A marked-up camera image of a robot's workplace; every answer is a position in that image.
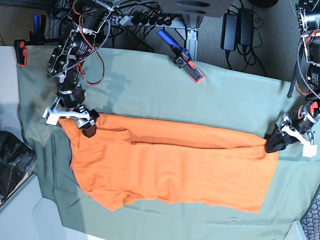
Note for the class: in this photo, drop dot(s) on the black power adapter right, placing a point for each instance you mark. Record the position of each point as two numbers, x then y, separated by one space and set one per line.
245 27

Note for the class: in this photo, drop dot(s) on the black plastic bag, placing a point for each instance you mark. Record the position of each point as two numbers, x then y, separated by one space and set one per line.
15 160

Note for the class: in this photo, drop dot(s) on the aluminium table leg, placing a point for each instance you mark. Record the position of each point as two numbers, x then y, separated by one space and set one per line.
190 34

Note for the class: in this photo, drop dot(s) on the black power adapter left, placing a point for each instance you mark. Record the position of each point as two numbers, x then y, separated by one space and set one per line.
229 32

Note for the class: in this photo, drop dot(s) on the green table cloth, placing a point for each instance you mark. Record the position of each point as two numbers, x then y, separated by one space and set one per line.
148 85

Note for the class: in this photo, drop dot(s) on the red black clamp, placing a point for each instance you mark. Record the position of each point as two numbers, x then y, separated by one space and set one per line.
20 52

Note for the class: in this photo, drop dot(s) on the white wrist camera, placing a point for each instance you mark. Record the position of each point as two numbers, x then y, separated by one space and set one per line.
309 150
51 116

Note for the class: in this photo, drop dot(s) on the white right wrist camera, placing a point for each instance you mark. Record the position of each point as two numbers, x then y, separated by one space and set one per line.
51 116

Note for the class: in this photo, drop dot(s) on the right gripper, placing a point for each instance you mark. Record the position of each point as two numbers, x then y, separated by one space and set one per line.
83 118

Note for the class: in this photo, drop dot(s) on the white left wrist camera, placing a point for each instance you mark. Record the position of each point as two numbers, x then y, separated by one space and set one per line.
309 150

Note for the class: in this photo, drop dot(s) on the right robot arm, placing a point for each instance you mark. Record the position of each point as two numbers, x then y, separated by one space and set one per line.
86 20

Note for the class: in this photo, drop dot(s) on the orange T-shirt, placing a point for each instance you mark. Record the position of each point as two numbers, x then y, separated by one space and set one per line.
131 158

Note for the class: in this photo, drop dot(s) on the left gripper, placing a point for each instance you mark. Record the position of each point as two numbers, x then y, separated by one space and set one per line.
295 128

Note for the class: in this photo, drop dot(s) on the blue handled clamp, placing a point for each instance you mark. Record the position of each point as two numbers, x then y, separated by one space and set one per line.
182 58

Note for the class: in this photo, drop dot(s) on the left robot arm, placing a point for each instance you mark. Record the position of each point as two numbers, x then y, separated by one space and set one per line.
307 64

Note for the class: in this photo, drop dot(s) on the black power adapter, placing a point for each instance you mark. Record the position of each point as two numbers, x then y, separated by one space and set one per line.
245 27
229 32

